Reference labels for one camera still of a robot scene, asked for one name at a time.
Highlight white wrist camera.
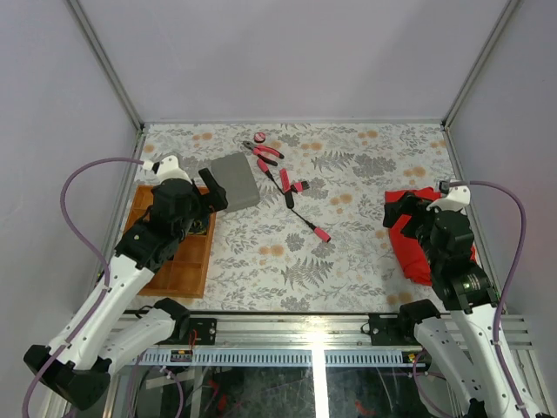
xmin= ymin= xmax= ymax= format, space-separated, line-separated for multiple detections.
xmin=426 ymin=180 xmax=471 ymax=212
xmin=141 ymin=154 xmax=191 ymax=183

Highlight red cloth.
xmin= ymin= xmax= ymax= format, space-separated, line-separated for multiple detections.
xmin=385 ymin=187 xmax=477 ymax=287

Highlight pink black utility knife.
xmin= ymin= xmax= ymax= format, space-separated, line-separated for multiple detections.
xmin=279 ymin=168 xmax=294 ymax=209

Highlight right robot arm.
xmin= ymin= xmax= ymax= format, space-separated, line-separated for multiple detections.
xmin=383 ymin=186 xmax=545 ymax=417

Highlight pink black pliers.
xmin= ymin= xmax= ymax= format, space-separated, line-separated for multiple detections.
xmin=242 ymin=141 xmax=285 ymax=166

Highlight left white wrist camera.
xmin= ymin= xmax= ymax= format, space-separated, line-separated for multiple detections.
xmin=141 ymin=154 xmax=191 ymax=183

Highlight pink black bit holder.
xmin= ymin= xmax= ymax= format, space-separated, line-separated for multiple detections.
xmin=291 ymin=181 xmax=310 ymax=193

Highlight orange wooden divided tray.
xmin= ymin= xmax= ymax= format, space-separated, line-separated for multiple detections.
xmin=115 ymin=179 xmax=216 ymax=298

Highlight small red tape measure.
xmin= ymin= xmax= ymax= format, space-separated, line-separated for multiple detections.
xmin=253 ymin=132 xmax=266 ymax=144

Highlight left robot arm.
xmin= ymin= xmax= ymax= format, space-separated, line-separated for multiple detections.
xmin=23 ymin=163 xmax=228 ymax=411

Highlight grey plastic tool case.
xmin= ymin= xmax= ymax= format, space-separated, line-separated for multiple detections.
xmin=211 ymin=152 xmax=260 ymax=212

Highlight aluminium front rail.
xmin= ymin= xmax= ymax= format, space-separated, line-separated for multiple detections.
xmin=102 ymin=308 xmax=532 ymax=367

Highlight pink black screwdriver short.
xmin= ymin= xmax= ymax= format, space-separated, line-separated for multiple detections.
xmin=257 ymin=158 xmax=283 ymax=194

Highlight pink black long screwdriver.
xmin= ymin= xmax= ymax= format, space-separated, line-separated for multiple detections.
xmin=291 ymin=208 xmax=332 ymax=243

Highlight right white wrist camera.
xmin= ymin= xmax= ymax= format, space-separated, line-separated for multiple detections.
xmin=426 ymin=180 xmax=471 ymax=212

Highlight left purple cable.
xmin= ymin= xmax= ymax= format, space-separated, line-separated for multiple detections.
xmin=22 ymin=157 xmax=147 ymax=418

